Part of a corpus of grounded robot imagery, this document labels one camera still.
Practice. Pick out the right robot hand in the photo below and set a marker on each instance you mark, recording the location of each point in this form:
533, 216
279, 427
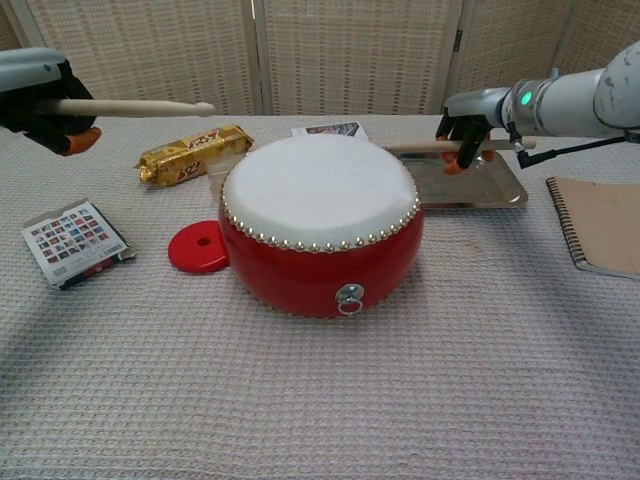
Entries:
480, 107

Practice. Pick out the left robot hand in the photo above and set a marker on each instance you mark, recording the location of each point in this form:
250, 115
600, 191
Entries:
30, 70

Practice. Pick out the wooden drumstick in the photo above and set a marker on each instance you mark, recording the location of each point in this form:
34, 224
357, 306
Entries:
415, 145
150, 106

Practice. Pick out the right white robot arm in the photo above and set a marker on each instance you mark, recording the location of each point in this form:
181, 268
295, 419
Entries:
575, 100

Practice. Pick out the stainless steel tray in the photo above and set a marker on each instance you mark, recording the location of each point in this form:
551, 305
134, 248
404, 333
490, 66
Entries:
490, 185

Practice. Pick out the red drum with white head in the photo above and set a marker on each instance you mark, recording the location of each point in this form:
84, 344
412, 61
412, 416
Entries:
320, 200

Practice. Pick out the woven folding screen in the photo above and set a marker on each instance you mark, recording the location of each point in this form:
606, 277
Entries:
350, 55

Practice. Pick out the photo postcard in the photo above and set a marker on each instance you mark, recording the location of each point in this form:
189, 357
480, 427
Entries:
330, 129

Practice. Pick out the kraft spiral notebook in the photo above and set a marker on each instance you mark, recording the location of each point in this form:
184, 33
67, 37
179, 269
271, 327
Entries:
605, 225

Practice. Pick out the stamp print card box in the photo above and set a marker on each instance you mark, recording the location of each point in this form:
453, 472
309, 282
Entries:
75, 240

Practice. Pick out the gold biscuit packet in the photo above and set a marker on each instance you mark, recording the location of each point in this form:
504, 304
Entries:
195, 152

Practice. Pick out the red plastic disc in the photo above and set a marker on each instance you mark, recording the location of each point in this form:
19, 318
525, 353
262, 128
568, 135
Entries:
192, 255

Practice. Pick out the beige woven tablecloth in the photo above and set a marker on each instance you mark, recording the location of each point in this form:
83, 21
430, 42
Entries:
250, 390

